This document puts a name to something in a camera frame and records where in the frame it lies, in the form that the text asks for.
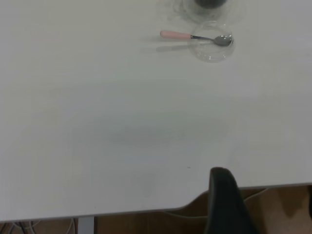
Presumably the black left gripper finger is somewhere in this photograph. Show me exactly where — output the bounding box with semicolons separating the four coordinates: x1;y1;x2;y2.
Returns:
203;167;254;234

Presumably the pink handled metal spoon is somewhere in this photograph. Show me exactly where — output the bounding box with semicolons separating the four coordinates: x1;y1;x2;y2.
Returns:
160;30;233;47

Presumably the white table leg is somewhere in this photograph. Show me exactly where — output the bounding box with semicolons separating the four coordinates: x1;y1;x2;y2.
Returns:
78;215;95;234

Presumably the small clear glass dish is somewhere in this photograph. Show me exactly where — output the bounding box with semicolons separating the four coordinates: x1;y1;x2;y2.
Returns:
187;20;236;63

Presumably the clear glass cup with handle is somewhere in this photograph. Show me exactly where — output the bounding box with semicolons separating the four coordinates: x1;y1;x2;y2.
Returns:
167;0;246;25

